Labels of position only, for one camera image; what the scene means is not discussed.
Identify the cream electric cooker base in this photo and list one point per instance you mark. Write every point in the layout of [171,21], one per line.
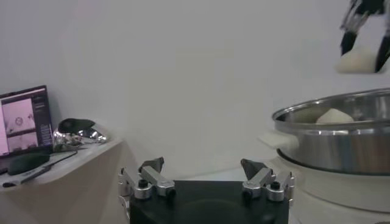
[335,194]

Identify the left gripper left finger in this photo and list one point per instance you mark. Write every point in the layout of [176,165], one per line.
[155,179]

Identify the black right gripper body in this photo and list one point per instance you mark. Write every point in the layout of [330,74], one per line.
[373,6]

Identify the black laptop dark screen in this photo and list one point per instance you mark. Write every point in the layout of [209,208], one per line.
[24,121]

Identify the grey usb hub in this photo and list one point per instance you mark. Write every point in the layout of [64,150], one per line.
[27,177]

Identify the white steamed baozi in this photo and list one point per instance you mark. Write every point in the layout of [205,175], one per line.
[335,116]
[359,62]

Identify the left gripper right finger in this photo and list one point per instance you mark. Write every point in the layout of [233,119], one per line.
[259,181]

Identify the black computer mouse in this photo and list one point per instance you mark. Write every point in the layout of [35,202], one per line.
[27,162]

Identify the white side table with mouse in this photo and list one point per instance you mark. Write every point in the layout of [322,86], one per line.
[76,182]

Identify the perforated steel steamer basket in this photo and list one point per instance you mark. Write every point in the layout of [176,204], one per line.
[341,146]

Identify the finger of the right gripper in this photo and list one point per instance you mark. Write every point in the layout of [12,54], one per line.
[348,41]
[384,51]

